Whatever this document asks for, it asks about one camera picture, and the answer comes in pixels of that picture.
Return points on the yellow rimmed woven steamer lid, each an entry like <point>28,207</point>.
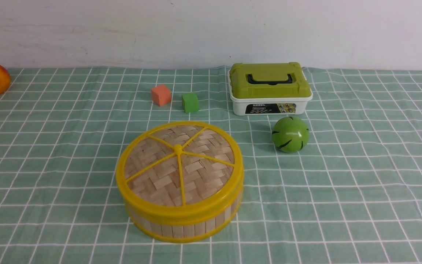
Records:
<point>181,173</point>

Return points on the yellow rimmed bamboo steamer basket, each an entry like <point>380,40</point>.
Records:
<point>186,233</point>

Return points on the green foam cube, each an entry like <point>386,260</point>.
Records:
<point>190,102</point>

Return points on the orange foam cube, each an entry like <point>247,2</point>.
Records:
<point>161,95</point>

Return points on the green striped ball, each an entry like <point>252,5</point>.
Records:
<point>290,134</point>

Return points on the green lidded white toolbox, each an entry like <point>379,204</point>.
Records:
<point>268,89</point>

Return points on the green checkered tablecloth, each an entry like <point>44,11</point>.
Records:
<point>352,195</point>

